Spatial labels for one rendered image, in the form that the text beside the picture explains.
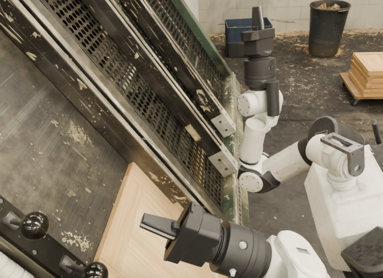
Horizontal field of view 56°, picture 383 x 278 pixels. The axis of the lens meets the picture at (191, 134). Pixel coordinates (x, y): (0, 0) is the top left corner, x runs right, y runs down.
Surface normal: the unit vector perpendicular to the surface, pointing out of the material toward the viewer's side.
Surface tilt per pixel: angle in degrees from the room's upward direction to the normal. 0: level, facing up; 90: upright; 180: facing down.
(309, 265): 28
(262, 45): 78
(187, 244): 90
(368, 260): 41
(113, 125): 90
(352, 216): 23
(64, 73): 90
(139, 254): 58
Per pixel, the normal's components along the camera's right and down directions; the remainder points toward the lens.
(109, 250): 0.82, -0.44
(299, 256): 0.39, -0.86
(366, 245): -0.57, -0.82
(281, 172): -0.41, 0.51
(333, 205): -0.43, -0.77
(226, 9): -0.07, 0.55
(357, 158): 0.37, 0.32
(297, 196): -0.05, -0.84
